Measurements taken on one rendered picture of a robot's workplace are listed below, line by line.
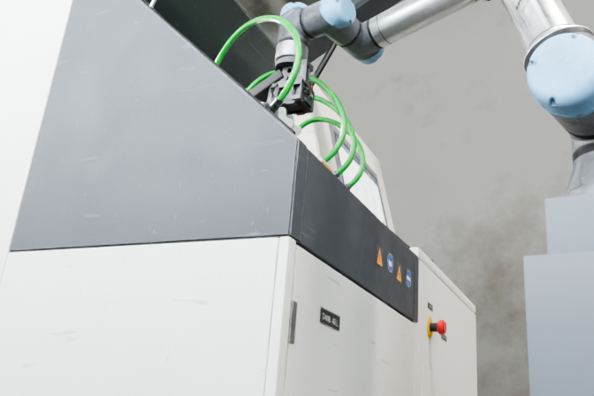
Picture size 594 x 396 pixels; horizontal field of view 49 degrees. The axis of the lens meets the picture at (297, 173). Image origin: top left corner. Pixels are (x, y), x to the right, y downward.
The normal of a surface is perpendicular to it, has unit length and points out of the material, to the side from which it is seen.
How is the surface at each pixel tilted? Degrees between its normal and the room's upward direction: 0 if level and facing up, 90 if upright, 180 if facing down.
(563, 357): 90
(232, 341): 90
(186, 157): 90
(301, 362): 90
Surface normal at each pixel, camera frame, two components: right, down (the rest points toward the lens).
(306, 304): 0.90, -0.09
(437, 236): -0.54, -0.36
